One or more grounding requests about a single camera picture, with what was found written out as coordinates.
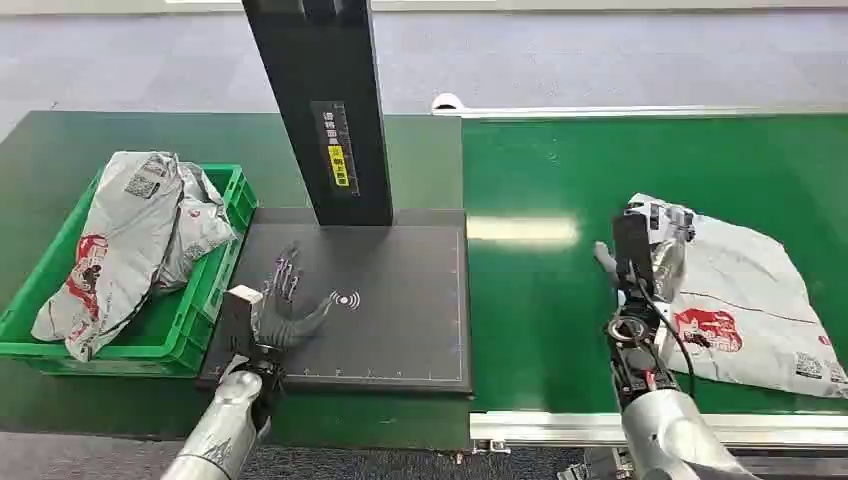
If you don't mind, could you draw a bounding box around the silver conveyor frame rail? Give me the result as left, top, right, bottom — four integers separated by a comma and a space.
468, 409, 848, 452
431, 103, 848, 120

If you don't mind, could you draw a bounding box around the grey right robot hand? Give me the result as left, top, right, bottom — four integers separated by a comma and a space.
593, 201, 698, 315

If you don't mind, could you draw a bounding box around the black scanner column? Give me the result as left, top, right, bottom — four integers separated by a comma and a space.
241, 0, 396, 229

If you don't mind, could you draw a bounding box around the small grey parcel bag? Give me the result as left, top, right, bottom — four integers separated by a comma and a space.
154, 161, 239, 293

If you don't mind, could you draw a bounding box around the green conveyor belt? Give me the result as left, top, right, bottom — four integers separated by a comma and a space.
460, 115, 848, 417

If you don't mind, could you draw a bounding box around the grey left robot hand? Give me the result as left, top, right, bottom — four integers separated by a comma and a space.
253, 242, 338, 354

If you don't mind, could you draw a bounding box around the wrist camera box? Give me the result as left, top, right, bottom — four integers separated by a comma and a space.
221, 284, 266, 360
612, 212, 657, 287

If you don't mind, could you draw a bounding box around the yellow and black label sticker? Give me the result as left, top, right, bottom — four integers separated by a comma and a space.
309, 99, 361, 198

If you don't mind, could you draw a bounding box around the grey parcel bag red print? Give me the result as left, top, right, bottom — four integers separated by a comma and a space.
625, 192, 848, 400

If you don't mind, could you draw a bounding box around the large grey parcel bag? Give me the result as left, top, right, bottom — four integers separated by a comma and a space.
31, 150, 185, 363

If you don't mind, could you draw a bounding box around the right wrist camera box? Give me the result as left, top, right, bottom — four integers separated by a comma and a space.
612, 212, 657, 287

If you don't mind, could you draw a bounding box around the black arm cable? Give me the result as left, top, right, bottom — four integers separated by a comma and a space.
634, 280, 698, 400

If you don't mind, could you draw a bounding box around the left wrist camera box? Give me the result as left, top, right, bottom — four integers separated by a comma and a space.
221, 284, 266, 360

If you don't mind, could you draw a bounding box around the green plastic crate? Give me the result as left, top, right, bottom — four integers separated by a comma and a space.
0, 163, 259, 379

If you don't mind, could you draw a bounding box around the black scanner base plate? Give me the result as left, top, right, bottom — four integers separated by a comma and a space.
195, 207, 474, 397

